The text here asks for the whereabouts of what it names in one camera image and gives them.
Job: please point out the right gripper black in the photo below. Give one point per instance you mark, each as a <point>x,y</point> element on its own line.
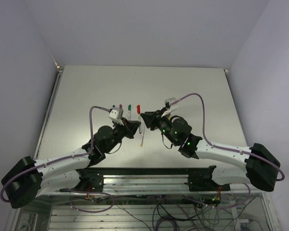
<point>152,118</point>

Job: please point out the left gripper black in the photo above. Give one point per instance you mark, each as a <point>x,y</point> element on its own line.
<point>129,127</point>

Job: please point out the yellow-ended white pen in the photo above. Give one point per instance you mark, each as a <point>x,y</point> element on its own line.
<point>142,137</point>

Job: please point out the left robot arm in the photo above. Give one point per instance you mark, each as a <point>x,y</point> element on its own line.
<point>29,178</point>

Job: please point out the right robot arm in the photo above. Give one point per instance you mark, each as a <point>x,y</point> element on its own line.
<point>255,165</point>

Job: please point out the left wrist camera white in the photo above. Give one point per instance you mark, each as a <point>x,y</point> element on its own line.
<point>115,113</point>

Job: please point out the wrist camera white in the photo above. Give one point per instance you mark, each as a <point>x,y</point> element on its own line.
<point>115,113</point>
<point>169,107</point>

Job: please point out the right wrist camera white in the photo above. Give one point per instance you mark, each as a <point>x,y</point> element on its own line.
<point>169,107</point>

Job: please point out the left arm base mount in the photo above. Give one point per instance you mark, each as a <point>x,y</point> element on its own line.
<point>84,180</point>

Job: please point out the aluminium frame rail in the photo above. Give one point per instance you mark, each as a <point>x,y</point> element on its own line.
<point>145,183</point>

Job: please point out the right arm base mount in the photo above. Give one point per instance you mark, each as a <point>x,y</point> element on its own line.
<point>200,180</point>

